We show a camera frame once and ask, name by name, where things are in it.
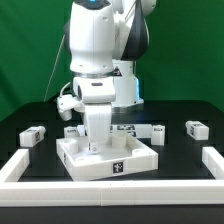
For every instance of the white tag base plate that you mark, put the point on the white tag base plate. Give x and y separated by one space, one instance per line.
135 130

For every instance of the white square table top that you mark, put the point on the white square table top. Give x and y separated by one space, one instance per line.
122 154

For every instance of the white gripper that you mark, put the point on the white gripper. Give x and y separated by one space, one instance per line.
97 96

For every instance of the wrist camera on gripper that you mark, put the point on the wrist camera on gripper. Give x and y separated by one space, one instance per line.
66 104

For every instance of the white U-shaped fence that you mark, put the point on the white U-shaped fence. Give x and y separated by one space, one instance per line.
15 193

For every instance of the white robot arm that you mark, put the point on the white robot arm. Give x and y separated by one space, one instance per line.
100 32

